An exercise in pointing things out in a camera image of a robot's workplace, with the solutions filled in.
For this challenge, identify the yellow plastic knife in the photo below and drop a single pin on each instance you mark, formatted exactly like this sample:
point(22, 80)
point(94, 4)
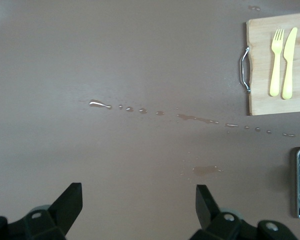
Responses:
point(288, 62)

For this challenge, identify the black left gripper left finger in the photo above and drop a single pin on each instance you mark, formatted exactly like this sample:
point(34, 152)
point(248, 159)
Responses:
point(62, 210)

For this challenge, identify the yellow plastic fork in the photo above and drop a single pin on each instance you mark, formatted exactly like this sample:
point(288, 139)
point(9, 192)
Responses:
point(275, 75)

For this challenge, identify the wooden cutting board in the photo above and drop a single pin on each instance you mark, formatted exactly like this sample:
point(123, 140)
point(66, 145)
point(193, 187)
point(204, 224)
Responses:
point(262, 62)

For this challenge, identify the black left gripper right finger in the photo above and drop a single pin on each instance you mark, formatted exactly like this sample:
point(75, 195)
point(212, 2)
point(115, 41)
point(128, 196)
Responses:
point(207, 212)

